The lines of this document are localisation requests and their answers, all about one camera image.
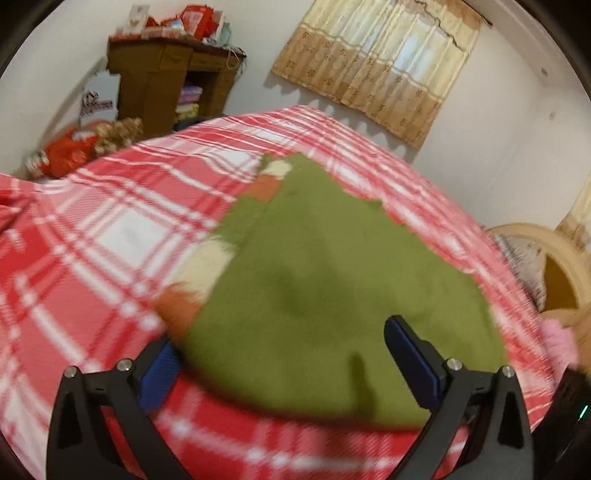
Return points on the red plastic bag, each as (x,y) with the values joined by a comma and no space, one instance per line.
(64,154)

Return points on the beige patterned long curtain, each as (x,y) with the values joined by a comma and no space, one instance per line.
(579,221)

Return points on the light blue bag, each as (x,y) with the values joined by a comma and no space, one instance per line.
(222,33)

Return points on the stack of folded cloths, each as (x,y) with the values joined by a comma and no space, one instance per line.
(188,104)

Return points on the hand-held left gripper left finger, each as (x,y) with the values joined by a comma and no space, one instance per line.
(159,374)

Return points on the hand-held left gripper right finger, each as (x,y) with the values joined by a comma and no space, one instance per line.
(411,360)

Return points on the red and white small box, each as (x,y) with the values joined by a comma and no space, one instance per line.
(164,28)

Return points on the white paper bag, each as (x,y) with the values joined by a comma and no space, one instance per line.
(99,92)

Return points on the beige patterned window curtain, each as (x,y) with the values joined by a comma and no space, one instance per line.
(369,69)

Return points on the pink quilt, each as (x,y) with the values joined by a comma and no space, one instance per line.
(558,346)

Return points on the green orange cream striped sweater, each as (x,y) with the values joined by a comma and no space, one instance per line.
(323,277)

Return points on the brown wooden desk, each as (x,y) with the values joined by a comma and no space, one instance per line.
(138,83)

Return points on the cream wooden headboard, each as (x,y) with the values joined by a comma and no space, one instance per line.
(521,230)

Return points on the red plaid bed sheet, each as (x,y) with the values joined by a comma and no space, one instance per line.
(115,230)

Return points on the white card box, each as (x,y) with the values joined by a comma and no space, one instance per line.
(136,18)

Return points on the grey floral pillow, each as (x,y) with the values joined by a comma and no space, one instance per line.
(521,263)

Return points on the brown floral bag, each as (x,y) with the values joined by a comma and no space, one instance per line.
(117,134)

